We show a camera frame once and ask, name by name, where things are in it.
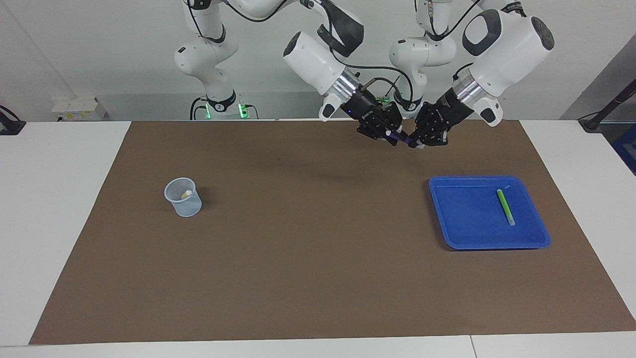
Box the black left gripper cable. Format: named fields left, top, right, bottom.
left=415, top=0, right=497, bottom=80

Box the black clamp mount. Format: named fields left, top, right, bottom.
left=0, top=105, right=26, bottom=136

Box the blue crate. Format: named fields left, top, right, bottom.
left=610, top=124, right=636, bottom=176

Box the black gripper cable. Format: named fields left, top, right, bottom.
left=415, top=0, right=497, bottom=80
left=328, top=45, right=415, bottom=107

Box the light blue mesh cup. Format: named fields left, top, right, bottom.
left=164, top=178, right=203, bottom=218

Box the white power socket box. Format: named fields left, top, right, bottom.
left=51, top=97, right=106, bottom=121

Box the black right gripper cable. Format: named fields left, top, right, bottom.
left=328, top=45, right=415, bottom=107

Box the blue plastic tray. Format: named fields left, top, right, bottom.
left=428, top=176, right=551, bottom=250

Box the green highlighter pen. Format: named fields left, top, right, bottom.
left=496, top=189, right=516, bottom=227

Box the purple highlighter pen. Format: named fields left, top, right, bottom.
left=385, top=129, right=420, bottom=149

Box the black stand pole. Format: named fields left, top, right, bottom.
left=579, top=80, right=636, bottom=132

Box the brown table mat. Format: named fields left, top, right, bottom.
left=29, top=118, right=636, bottom=345

